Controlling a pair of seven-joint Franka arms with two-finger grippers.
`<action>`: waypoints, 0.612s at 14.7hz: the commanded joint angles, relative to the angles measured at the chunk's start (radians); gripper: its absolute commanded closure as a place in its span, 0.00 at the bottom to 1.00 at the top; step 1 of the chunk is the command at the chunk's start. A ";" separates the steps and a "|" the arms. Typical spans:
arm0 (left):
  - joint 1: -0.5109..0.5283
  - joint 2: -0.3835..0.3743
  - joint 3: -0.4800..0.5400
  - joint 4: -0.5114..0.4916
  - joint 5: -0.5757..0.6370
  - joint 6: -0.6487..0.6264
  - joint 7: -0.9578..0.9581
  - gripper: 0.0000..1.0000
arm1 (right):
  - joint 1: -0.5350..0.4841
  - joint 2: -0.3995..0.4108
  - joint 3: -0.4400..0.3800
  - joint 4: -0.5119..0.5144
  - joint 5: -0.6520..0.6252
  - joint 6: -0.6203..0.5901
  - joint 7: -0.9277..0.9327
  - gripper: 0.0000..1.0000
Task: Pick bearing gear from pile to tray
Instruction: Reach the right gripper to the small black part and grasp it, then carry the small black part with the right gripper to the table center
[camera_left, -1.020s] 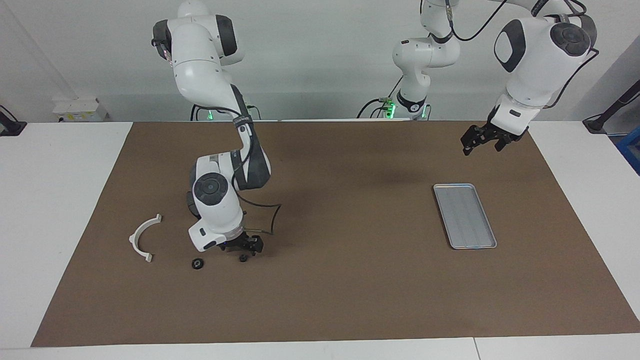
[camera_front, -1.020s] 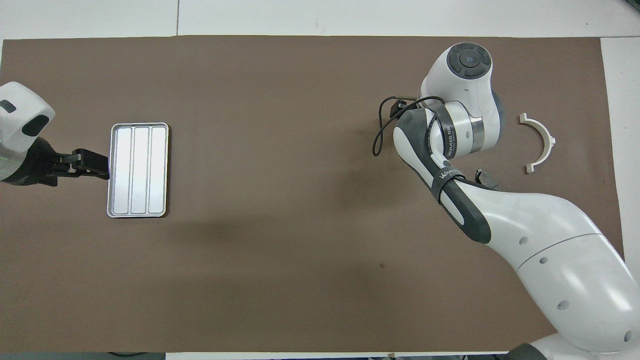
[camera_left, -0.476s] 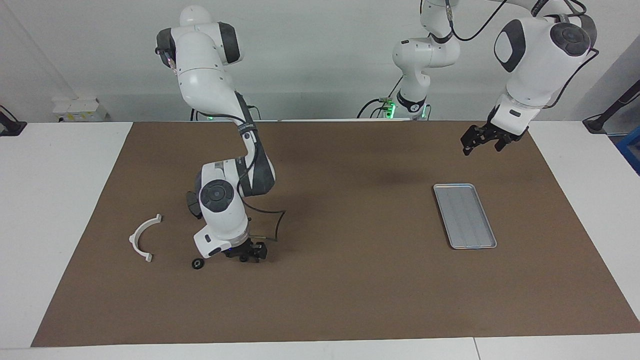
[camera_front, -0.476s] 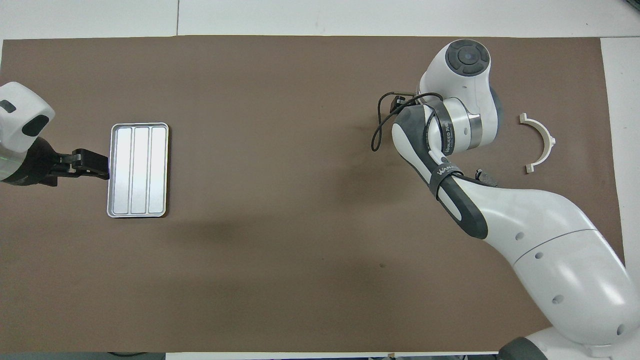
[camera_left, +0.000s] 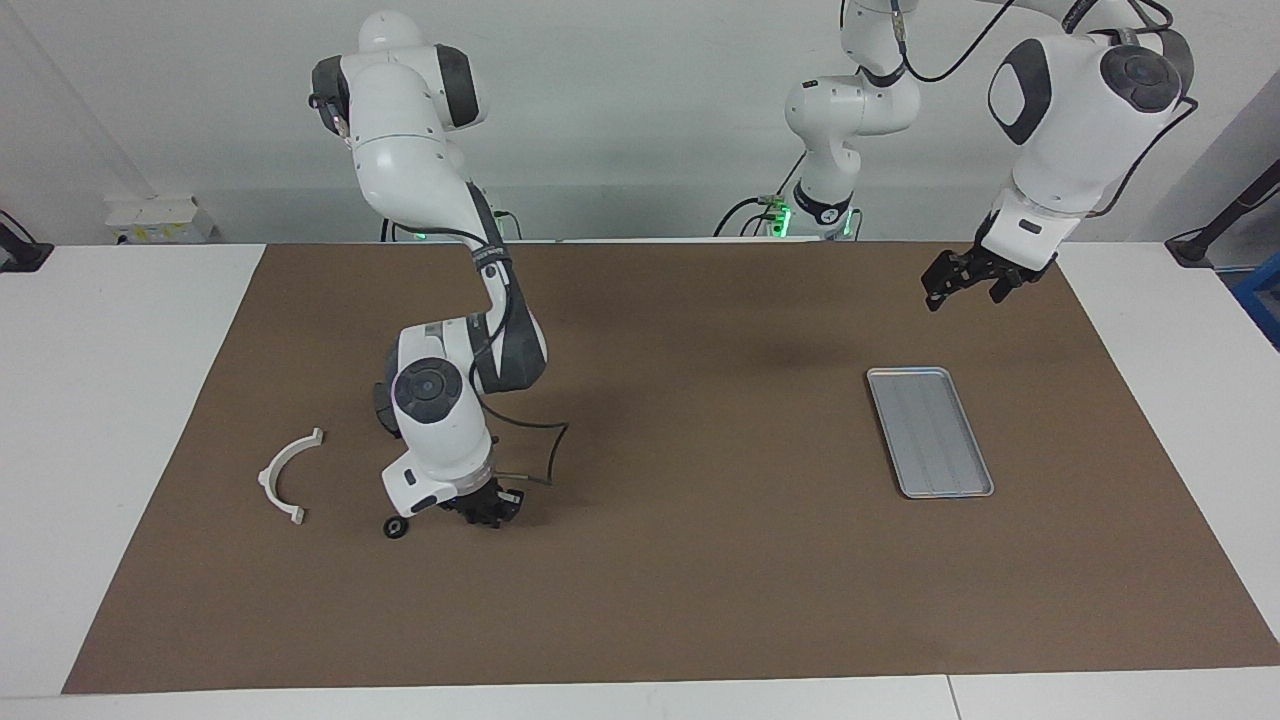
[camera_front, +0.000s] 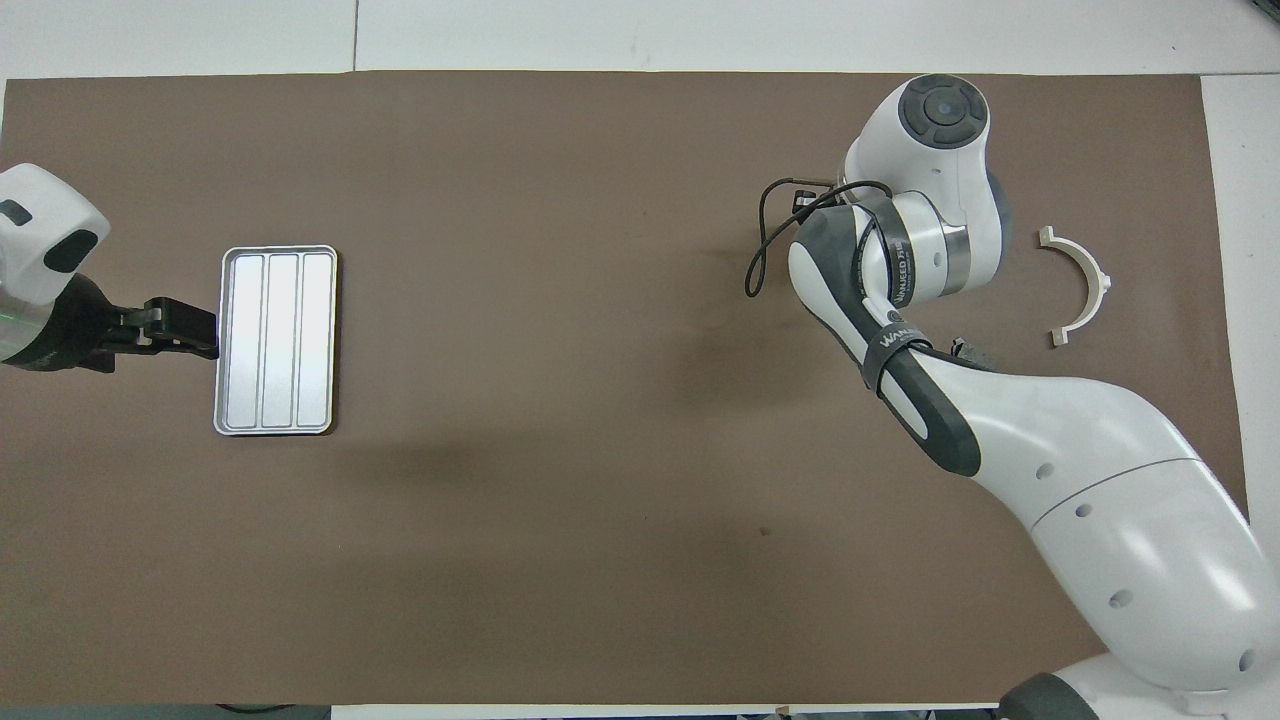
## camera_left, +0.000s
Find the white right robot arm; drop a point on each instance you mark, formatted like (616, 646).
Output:
(420, 170)

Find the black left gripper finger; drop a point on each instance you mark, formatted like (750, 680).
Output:
(942, 282)
(1002, 288)

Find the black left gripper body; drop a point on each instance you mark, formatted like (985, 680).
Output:
(1015, 262)

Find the silver ribbed metal tray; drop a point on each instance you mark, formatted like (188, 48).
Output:
(930, 430)

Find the white box with yellow stickers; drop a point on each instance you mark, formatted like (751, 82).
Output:
(160, 218)

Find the black angled stand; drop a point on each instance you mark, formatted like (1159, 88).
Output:
(1215, 225)

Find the large black bearing gear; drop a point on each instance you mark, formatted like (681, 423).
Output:
(396, 527)

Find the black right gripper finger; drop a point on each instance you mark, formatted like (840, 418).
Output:
(510, 503)
(483, 517)

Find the brown table mat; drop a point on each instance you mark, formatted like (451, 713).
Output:
(700, 580)

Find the blue crate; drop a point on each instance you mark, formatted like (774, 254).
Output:
(1262, 295)

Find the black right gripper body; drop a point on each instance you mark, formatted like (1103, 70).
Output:
(470, 498)

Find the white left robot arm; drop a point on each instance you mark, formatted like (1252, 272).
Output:
(1070, 130)

